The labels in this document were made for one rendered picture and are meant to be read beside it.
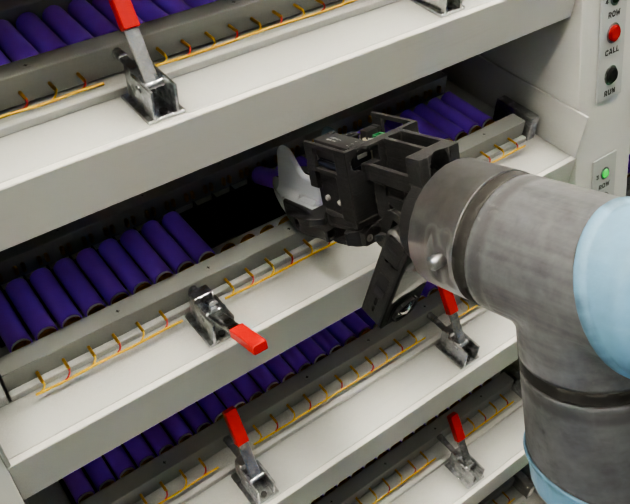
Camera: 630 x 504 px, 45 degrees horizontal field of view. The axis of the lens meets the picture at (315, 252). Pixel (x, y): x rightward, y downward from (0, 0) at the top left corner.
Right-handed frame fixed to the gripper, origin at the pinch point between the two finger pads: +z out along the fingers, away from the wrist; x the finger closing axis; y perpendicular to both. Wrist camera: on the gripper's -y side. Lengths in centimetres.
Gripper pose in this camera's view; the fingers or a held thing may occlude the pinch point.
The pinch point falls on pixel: (295, 185)
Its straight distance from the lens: 68.5
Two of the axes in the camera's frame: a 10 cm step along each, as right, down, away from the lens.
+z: -5.7, -2.8, 7.7
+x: -8.0, 4.1, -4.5
